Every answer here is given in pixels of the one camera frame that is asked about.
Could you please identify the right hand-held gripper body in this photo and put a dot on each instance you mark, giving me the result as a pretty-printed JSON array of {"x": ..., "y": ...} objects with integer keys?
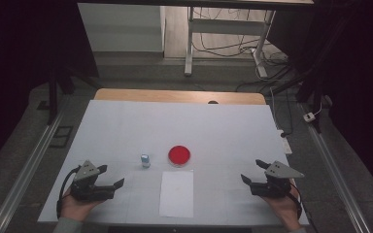
[{"x": 273, "y": 187}]

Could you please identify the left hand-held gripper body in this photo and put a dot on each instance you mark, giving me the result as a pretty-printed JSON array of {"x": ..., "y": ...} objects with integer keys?
[{"x": 87, "y": 189}]

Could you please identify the blue stamp cap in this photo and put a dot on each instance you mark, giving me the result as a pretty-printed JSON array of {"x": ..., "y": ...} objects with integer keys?
[{"x": 145, "y": 157}]

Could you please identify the white paper sheet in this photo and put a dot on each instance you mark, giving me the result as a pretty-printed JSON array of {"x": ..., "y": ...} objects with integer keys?
[{"x": 176, "y": 194}]

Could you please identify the round red ink pad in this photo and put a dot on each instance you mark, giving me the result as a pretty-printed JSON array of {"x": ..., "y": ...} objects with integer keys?
[{"x": 179, "y": 155}]

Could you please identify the person's left hand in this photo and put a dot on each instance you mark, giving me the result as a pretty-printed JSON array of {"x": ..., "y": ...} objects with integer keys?
[{"x": 77, "y": 208}]

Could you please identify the person's right hand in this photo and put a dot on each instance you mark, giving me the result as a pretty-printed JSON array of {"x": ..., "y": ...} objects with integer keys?
[{"x": 285, "y": 208}]

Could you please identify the white power strip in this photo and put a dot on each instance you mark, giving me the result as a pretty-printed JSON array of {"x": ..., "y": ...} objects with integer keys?
[{"x": 286, "y": 144}]

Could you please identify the small white plug adapter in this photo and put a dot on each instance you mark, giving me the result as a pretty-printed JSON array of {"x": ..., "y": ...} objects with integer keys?
[{"x": 309, "y": 117}]

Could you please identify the large white board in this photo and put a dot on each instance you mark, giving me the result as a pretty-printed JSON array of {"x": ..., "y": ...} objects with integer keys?
[{"x": 191, "y": 126}]

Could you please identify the black table grommet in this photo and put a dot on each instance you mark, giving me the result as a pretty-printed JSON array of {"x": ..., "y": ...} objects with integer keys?
[{"x": 212, "y": 102}]

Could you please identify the dark curtain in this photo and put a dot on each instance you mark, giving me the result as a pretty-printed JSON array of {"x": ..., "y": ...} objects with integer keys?
[
  {"x": 353, "y": 64},
  {"x": 19, "y": 48}
]

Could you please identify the aluminium floor rail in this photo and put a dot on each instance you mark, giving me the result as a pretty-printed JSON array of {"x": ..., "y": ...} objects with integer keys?
[
  {"x": 333, "y": 168},
  {"x": 29, "y": 165}
]

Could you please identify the white desk frame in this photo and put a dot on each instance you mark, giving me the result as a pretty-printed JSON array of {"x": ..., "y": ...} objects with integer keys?
[{"x": 226, "y": 26}]

